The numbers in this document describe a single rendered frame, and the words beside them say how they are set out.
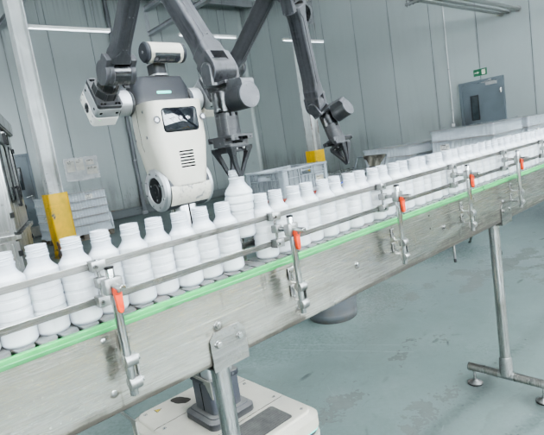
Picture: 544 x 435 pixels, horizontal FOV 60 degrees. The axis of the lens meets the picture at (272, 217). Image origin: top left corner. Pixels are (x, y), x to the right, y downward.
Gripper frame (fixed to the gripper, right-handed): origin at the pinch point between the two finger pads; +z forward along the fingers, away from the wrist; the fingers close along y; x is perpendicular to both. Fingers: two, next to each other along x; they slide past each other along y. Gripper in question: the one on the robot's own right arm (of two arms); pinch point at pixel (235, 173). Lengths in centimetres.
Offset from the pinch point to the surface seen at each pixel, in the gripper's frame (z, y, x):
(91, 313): 20.8, 3.5, -41.3
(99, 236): 7.2, 1.3, -36.2
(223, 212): 8.4, 2.0, -7.0
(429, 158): 7, 1, 87
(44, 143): -69, -760, 188
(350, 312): 118, -122, 173
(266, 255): 21.3, 2.5, 3.5
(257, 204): 8.5, 1.3, 4.3
